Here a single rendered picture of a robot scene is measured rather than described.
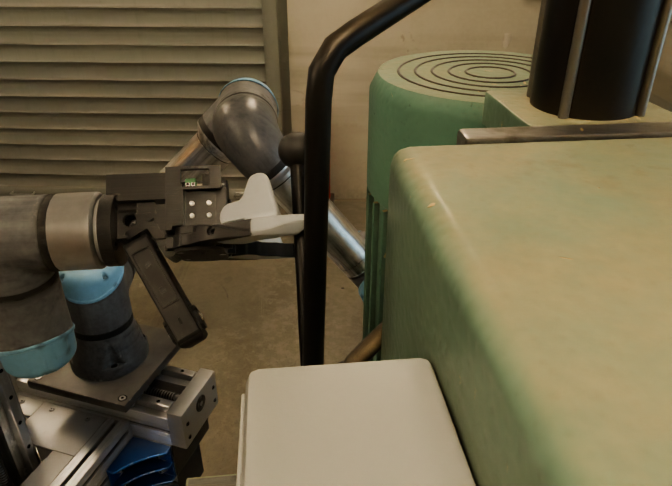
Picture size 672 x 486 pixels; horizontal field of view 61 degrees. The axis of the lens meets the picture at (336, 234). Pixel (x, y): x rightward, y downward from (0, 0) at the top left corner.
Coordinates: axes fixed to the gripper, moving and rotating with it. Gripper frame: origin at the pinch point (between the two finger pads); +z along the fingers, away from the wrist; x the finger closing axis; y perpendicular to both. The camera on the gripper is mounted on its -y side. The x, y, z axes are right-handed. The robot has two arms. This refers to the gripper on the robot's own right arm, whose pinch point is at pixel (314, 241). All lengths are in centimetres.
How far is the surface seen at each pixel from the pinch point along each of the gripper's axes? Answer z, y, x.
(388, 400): -0.2, -12.1, -39.2
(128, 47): -86, 164, 253
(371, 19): 0.5, 1.2, -37.6
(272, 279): -10, 25, 236
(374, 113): 3.9, 5.8, -18.0
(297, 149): -1.4, 7.4, -6.3
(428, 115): 6.5, 3.6, -22.6
